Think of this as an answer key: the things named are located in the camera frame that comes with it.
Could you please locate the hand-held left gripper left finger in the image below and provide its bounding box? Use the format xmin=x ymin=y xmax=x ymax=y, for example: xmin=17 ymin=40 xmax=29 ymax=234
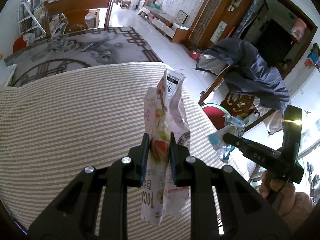
xmin=27 ymin=132 xmax=150 ymax=240

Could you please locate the orange hanging bag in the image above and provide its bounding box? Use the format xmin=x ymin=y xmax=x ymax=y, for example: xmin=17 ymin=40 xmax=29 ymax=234
xmin=291 ymin=18 xmax=307 ymax=45

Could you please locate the pale pink snack pouch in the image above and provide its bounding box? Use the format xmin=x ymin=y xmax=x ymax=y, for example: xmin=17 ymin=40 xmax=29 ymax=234
xmin=141 ymin=69 xmax=192 ymax=227

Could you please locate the red plastic object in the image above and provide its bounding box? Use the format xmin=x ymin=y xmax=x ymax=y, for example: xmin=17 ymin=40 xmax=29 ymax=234
xmin=12 ymin=36 xmax=28 ymax=53

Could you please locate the short wall scroll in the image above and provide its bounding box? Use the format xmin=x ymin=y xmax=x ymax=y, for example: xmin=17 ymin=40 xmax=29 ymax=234
xmin=210 ymin=21 xmax=227 ymax=43

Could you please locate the red bin with green rim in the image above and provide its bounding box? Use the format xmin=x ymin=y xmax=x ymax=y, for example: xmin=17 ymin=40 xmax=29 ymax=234
xmin=201 ymin=104 xmax=237 ymax=132

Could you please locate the dark carved wooden chair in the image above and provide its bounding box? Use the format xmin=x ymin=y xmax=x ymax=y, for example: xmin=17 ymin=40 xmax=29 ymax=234
xmin=197 ymin=64 xmax=284 ymax=140

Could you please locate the person's right hand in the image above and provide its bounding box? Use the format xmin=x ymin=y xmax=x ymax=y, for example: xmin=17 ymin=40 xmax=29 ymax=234
xmin=259 ymin=171 xmax=297 ymax=217

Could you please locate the white plastic container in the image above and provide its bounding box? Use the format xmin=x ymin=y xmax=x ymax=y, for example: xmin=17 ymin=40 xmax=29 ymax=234
xmin=0 ymin=52 xmax=17 ymax=88

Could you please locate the light brown wooden chair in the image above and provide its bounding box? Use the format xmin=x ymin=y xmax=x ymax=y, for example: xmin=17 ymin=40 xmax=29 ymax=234
xmin=43 ymin=0 xmax=117 ymax=39

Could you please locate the white magazine rack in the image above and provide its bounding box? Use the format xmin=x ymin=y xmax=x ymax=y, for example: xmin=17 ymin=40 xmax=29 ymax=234
xmin=17 ymin=0 xmax=48 ymax=40

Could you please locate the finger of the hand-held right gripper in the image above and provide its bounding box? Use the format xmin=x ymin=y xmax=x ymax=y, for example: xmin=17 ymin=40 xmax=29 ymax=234
xmin=222 ymin=132 xmax=251 ymax=156

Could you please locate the beige striped table mat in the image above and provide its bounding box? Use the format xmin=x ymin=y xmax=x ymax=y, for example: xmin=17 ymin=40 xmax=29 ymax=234
xmin=0 ymin=61 xmax=242 ymax=240

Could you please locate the wooden television cabinet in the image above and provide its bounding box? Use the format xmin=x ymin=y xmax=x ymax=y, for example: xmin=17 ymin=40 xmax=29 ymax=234
xmin=138 ymin=5 xmax=190 ymax=43

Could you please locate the person's right forearm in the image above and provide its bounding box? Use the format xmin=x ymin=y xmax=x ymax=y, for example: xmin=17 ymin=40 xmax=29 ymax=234
xmin=282 ymin=191 xmax=316 ymax=233

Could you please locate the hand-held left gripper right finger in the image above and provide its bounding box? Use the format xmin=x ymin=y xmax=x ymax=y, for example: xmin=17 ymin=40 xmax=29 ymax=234
xmin=168 ymin=132 xmax=292 ymax=240

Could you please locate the framed colourful puzzle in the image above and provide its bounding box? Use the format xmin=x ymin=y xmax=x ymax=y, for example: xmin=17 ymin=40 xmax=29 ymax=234
xmin=176 ymin=10 xmax=189 ymax=25

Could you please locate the crushed plastic bottle blue label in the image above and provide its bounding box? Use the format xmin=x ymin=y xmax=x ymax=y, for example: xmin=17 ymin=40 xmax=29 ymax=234
xmin=208 ymin=115 xmax=247 ymax=163

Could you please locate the blue jacket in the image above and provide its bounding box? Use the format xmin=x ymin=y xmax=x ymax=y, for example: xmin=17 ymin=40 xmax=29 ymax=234
xmin=196 ymin=38 xmax=291 ymax=113

